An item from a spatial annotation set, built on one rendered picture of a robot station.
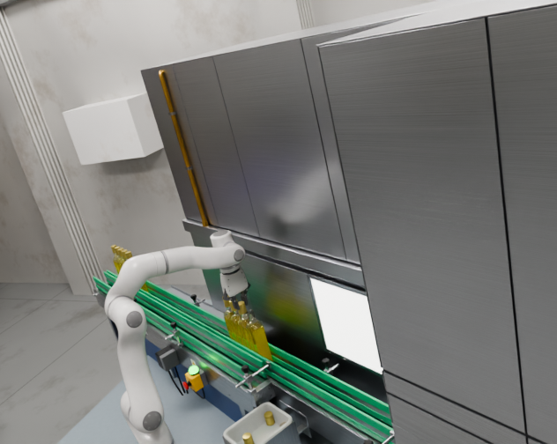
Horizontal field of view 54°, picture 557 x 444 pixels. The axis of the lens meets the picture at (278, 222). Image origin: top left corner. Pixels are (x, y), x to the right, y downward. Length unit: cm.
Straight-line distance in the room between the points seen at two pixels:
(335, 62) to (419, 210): 31
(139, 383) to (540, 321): 150
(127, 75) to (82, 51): 54
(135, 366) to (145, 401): 13
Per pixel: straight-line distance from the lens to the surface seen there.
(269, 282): 227
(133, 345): 206
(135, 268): 201
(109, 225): 629
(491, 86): 86
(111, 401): 312
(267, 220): 213
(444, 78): 90
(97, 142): 549
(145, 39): 524
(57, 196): 632
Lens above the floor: 236
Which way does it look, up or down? 20 degrees down
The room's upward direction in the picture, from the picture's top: 14 degrees counter-clockwise
